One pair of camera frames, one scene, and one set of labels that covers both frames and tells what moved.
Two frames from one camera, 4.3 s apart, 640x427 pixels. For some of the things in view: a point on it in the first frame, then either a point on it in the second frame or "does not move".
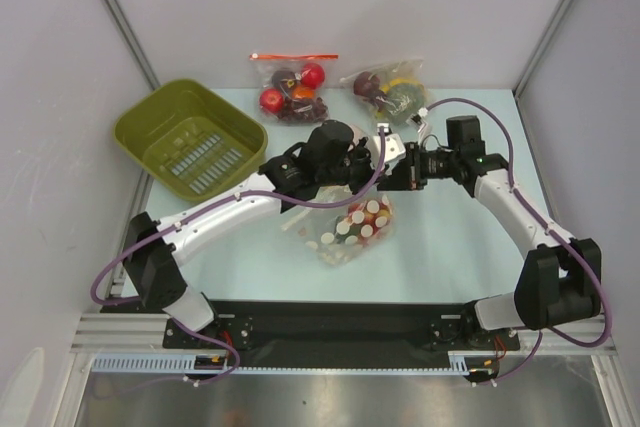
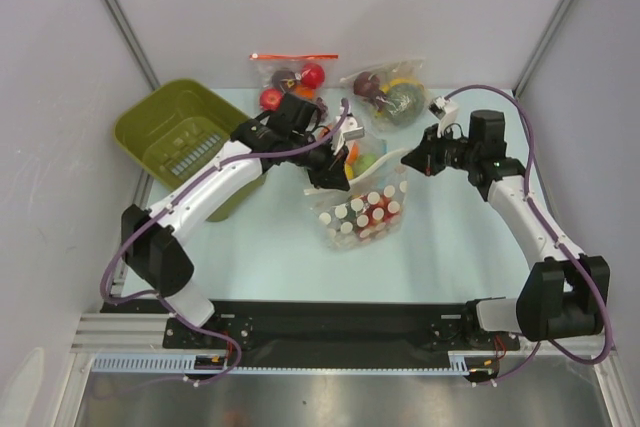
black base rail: [340, 328] does not move
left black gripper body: [360, 169] to [323, 157]
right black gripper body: [410, 167] to [430, 152]
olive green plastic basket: [190, 141] does not move
